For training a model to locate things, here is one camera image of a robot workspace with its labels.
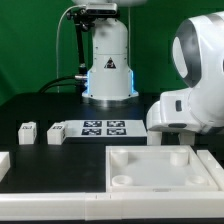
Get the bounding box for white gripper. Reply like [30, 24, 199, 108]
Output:
[146, 100, 212, 134]

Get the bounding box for white square tabletop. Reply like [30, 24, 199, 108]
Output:
[106, 146, 220, 192]

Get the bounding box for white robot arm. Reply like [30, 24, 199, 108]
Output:
[72, 0, 224, 134]

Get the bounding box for white marker base plate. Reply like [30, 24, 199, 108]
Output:
[66, 120, 147, 138]

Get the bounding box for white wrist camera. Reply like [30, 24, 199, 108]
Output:
[160, 88, 193, 124]

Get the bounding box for white right obstacle wall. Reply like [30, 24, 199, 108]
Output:
[197, 150, 224, 192]

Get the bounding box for white obstacle wall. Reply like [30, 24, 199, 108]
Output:
[0, 191, 224, 221]
[197, 150, 224, 192]
[0, 152, 11, 182]

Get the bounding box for black cables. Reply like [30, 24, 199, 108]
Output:
[38, 75, 88, 94]

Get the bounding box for white front obstacle wall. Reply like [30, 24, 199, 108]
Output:
[0, 191, 224, 221]

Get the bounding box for black camera stand pole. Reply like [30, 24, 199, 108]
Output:
[66, 9, 89, 81]

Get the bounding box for black camera on stand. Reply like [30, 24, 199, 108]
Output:
[85, 3, 118, 16]

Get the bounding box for white cable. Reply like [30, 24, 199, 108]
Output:
[55, 4, 86, 94]

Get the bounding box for white left obstacle wall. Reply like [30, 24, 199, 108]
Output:
[0, 152, 11, 182]

